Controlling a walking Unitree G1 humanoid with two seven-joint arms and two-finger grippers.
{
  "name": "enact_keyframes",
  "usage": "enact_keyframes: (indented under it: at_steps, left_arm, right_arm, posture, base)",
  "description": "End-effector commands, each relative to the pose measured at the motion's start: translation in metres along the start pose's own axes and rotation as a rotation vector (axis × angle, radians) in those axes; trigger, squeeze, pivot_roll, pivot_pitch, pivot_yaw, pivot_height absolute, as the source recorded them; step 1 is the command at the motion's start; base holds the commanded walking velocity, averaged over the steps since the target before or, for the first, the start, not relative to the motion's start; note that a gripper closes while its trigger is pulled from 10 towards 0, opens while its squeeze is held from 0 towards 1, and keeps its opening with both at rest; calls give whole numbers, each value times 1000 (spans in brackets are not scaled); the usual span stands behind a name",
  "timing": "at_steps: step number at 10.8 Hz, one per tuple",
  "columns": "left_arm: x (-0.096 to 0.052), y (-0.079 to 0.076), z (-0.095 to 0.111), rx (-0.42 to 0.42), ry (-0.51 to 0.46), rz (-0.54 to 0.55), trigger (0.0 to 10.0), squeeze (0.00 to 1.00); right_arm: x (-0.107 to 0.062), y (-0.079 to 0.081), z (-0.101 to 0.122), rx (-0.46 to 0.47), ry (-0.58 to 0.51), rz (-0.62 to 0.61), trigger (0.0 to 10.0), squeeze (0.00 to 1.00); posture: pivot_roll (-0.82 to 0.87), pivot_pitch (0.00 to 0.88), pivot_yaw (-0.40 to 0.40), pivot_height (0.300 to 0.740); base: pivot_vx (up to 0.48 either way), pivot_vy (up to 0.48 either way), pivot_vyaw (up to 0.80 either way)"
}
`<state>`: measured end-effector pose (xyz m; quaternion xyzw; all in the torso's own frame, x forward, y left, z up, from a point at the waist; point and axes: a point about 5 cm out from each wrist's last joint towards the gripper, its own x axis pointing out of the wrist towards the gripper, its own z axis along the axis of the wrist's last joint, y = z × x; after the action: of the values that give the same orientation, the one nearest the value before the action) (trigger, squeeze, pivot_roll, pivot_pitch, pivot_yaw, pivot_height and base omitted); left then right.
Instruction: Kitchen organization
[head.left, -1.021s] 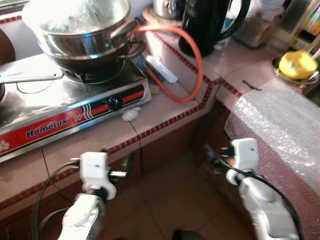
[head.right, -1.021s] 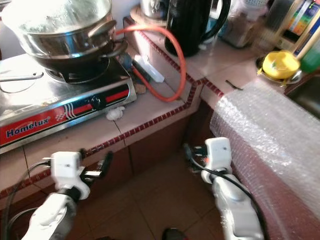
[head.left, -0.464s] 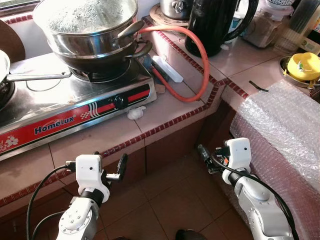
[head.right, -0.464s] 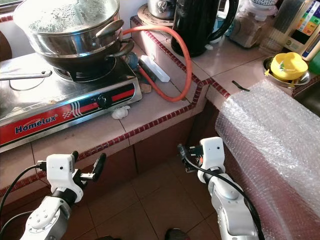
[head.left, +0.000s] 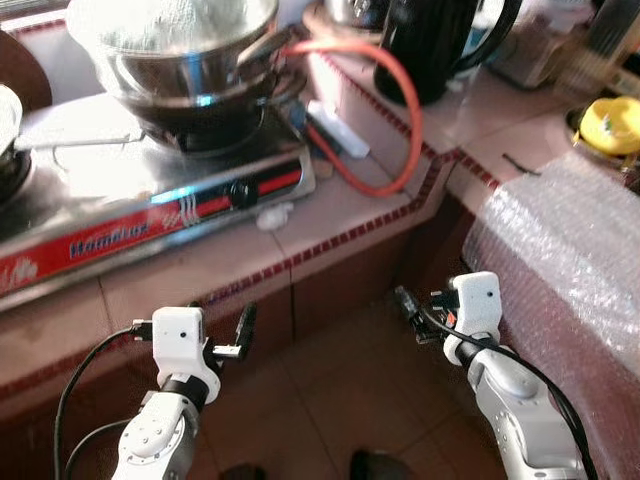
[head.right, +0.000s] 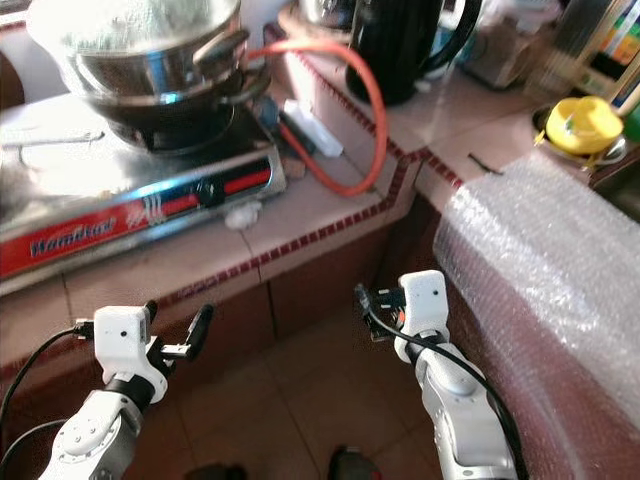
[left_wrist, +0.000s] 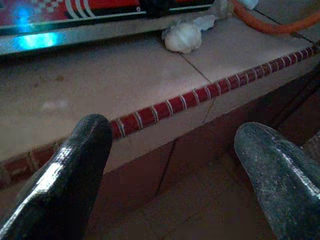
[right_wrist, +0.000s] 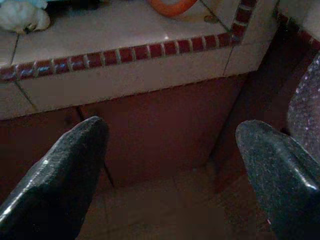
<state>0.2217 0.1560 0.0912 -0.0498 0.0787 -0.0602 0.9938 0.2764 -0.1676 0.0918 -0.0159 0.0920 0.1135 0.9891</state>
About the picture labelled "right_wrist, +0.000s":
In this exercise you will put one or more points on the clear bubble wrap sheet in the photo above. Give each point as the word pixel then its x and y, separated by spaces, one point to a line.
pixel 306 107

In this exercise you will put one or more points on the white crumpled cloth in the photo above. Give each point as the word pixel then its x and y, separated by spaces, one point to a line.
pixel 22 17

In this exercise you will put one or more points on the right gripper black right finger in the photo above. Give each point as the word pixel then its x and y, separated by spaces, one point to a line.
pixel 280 180

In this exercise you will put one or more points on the brown cabinet front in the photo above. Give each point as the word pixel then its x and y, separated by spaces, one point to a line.
pixel 162 130

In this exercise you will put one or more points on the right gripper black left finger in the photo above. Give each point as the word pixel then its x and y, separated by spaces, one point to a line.
pixel 55 190

